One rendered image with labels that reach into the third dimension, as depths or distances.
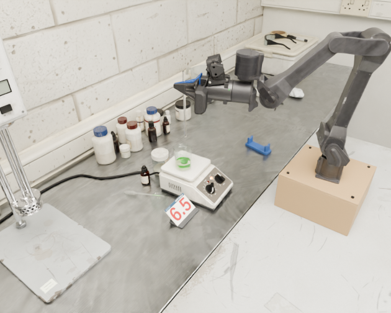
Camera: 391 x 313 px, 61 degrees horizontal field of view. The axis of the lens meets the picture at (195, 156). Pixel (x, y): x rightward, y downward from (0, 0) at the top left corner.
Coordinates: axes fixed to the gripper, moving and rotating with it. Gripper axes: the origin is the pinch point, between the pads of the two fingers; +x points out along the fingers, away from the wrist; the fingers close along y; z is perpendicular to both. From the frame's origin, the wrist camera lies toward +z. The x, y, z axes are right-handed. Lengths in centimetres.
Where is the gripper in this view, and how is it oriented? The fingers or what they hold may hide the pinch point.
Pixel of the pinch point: (186, 86)
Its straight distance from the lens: 90.1
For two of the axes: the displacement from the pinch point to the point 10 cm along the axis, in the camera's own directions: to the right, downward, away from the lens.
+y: -1.9, 5.6, -8.0
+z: 0.2, -8.2, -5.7
